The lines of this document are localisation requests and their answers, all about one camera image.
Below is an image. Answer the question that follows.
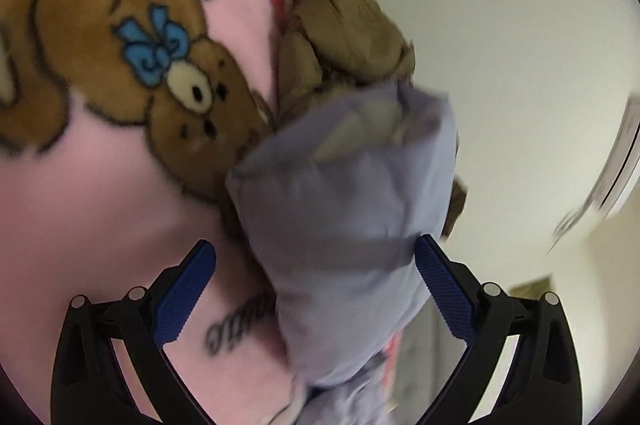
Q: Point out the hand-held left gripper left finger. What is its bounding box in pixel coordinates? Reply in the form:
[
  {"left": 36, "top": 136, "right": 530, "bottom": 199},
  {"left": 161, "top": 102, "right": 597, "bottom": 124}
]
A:
[{"left": 50, "top": 238, "right": 217, "bottom": 425}]

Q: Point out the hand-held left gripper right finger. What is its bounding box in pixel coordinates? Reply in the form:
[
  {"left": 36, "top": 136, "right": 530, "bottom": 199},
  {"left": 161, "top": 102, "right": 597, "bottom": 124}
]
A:
[{"left": 415, "top": 233, "right": 584, "bottom": 425}]

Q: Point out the lavender jacket with fur hood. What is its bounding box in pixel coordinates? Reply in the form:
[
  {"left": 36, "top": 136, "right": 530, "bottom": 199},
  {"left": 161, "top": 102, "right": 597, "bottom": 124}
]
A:
[{"left": 225, "top": 0, "right": 471, "bottom": 425}]

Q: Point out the grey padded headboard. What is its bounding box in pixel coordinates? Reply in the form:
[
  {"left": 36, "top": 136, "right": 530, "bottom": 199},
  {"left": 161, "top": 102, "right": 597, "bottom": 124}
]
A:
[{"left": 395, "top": 300, "right": 458, "bottom": 411}]

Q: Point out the pink bear printed blanket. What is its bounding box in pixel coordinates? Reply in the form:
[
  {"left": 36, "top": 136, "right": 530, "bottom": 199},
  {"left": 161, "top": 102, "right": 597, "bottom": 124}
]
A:
[{"left": 0, "top": 0, "right": 401, "bottom": 425}]

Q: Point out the small wall picture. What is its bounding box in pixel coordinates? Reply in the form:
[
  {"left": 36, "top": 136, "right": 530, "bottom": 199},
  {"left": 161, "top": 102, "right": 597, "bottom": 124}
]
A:
[{"left": 509, "top": 274, "right": 554, "bottom": 307}]

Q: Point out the grey wall decal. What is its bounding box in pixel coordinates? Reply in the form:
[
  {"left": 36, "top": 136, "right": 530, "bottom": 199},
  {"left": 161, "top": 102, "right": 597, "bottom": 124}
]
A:
[{"left": 549, "top": 192, "right": 608, "bottom": 253}]

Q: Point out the white wall air conditioner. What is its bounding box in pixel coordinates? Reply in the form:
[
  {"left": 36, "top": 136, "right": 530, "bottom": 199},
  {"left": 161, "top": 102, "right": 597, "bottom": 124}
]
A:
[{"left": 597, "top": 92, "right": 640, "bottom": 218}]

